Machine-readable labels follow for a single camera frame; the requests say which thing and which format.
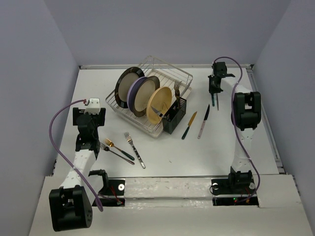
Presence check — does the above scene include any knife teal handle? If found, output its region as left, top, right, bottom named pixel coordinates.
left=211, top=94, right=215, bottom=107

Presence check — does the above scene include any silver fork teal handle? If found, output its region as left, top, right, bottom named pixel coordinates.
left=177, top=80, right=182, bottom=93

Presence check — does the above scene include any knife dark handle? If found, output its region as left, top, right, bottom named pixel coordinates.
left=151, top=106, right=166, bottom=119

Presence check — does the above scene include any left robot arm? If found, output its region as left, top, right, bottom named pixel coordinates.
left=49, top=108, right=109, bottom=232

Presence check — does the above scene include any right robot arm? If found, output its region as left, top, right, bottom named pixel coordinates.
left=208, top=59, right=261, bottom=193

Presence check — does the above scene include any yellow plate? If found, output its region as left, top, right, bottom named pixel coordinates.
left=146, top=87, right=172, bottom=124

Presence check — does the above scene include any black utensil caddy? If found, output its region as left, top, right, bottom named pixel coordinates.
left=162, top=97, right=187, bottom=134

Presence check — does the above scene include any purple plate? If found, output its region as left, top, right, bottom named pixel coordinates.
left=127, top=76, right=147, bottom=112

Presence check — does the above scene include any black rimmed plate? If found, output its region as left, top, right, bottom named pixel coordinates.
left=114, top=67, right=145, bottom=109

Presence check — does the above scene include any grey brown plate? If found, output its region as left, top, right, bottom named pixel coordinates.
left=133, top=76, right=160, bottom=117

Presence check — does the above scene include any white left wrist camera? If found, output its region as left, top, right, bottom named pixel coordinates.
left=84, top=98, right=101, bottom=115

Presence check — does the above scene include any dark fork thin handle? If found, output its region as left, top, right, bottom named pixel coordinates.
left=100, top=143, right=135, bottom=165

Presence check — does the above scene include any gold fork green handle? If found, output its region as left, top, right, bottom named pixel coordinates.
left=104, top=139, right=135, bottom=161

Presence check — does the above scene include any gold knife green handle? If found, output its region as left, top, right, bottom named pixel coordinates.
left=182, top=111, right=197, bottom=140

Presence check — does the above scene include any silver fork perforated handle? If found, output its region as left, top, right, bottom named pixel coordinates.
left=124, top=132, right=146, bottom=169

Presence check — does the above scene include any metal wire dish rack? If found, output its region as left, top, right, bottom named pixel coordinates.
left=105, top=56, right=193, bottom=132

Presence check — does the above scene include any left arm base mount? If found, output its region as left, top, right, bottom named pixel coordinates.
left=88, top=170, right=126, bottom=207

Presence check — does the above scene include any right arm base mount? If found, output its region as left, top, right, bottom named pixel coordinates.
left=209, top=169, right=259, bottom=207

